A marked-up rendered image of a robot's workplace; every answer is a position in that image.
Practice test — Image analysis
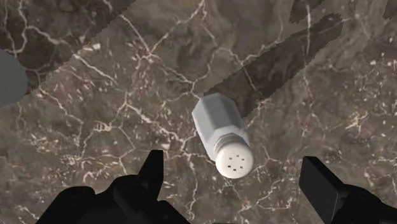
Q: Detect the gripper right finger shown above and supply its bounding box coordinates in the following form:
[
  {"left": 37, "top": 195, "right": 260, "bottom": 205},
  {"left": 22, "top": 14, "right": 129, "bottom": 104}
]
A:
[{"left": 298, "top": 156, "right": 397, "bottom": 224}]

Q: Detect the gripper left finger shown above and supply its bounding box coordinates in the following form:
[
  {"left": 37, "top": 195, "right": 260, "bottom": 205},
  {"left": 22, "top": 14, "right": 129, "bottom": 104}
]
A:
[{"left": 35, "top": 149, "right": 191, "bottom": 224}]

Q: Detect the white salt shaker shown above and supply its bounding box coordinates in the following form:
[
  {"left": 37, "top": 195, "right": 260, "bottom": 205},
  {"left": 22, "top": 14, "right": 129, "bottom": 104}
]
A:
[{"left": 191, "top": 92, "right": 255, "bottom": 179}]

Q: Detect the grey rounded object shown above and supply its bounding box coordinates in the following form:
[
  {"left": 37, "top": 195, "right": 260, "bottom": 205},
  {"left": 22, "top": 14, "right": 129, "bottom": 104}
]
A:
[{"left": 0, "top": 49, "right": 29, "bottom": 108}]

